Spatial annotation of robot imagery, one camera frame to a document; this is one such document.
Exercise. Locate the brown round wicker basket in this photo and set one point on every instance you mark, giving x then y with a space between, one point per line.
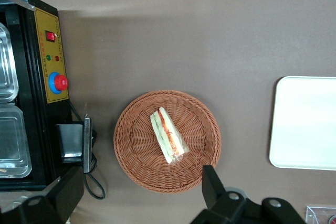
136 155

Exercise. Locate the clear acrylic bottle rack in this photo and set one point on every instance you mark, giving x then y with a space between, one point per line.
315 214

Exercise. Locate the beige plastic tray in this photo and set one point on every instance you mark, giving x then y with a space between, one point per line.
304 124

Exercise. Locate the triangle sandwich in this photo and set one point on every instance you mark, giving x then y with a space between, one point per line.
169 137

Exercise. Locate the steel food container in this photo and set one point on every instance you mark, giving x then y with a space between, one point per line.
11 140
6 72

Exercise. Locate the black machine with yellow panel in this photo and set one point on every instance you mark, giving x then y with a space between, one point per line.
51 58

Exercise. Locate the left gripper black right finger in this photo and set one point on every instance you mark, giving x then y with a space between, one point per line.
218 197

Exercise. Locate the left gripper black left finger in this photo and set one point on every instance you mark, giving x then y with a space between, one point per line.
57 197

